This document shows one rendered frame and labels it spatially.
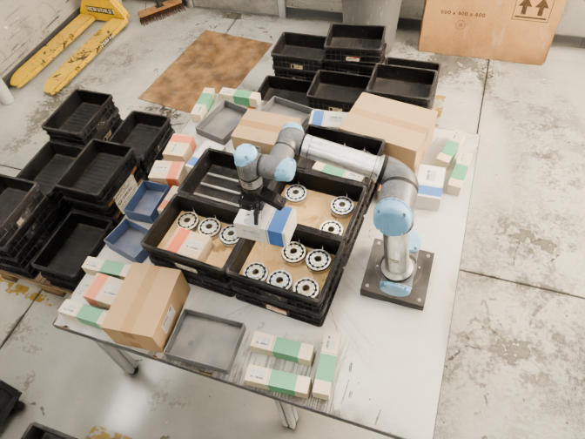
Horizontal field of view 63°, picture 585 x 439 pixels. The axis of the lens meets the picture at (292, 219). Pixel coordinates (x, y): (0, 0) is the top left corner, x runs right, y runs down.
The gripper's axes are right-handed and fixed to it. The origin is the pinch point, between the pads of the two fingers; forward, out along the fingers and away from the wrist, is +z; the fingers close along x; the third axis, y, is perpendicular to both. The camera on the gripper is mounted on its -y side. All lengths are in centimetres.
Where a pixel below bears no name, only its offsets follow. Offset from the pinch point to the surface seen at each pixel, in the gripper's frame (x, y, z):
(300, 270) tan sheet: 1.6, -12.1, 28.1
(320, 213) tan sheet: -28.6, -11.5, 28.1
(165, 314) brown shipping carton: 35, 33, 28
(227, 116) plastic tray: -92, 64, 40
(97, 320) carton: 44, 63, 34
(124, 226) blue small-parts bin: -3, 80, 37
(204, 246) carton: 6.0, 28.0, 20.2
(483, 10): -294, -65, 76
